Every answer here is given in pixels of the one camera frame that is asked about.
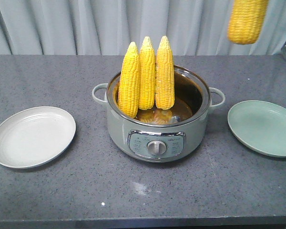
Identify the beige plate left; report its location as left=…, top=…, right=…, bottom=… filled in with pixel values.
left=0, top=106, right=76, bottom=169

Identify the yellow corn cob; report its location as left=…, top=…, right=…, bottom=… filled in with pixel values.
left=118, top=42, right=140, bottom=118
left=139, top=36, right=156, bottom=110
left=155, top=36, right=175, bottom=110
left=227, top=0, right=268, bottom=45

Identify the grey curtain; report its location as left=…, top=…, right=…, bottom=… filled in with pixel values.
left=0, top=0, right=286, bottom=55

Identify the green electric cooking pot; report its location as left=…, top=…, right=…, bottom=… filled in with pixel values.
left=92, top=66, right=225, bottom=163

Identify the green plate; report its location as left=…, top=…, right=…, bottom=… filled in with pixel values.
left=227, top=100, right=286, bottom=157

